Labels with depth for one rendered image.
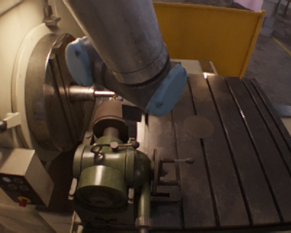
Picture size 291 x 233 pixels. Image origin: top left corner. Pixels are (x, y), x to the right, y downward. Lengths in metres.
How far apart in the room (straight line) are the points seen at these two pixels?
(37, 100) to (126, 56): 0.61
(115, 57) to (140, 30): 0.04
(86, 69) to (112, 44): 0.15
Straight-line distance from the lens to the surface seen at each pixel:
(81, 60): 0.38
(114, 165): 0.77
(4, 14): 0.81
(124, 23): 0.22
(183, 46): 3.14
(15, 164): 0.78
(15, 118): 0.77
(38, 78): 0.82
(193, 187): 1.06
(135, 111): 0.55
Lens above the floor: 1.91
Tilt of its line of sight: 43 degrees down
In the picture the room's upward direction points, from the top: 3 degrees clockwise
